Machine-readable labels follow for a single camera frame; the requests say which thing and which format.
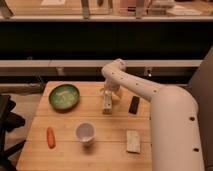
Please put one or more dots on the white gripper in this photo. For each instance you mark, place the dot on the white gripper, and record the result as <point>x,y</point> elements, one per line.
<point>111,87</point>

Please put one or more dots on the white bottle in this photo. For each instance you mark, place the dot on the white bottle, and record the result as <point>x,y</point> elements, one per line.
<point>107,102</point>

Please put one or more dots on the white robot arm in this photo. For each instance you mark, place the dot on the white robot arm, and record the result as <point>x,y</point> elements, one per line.
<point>175,136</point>

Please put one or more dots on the black rectangular block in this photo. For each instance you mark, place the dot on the black rectangular block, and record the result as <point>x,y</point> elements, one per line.
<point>134,104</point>

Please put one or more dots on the green bowl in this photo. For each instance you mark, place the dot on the green bowl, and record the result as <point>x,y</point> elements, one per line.
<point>64,97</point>

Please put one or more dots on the white cup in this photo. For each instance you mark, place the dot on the white cup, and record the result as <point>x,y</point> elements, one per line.
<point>85,133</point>

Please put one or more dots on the white sponge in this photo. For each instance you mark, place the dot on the white sponge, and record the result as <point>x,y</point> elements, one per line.
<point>133,141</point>

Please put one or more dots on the orange carrot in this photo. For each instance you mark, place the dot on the orange carrot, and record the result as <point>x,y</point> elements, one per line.
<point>50,138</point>

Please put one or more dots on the black chair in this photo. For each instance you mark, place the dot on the black chair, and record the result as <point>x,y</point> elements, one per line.
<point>8,122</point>

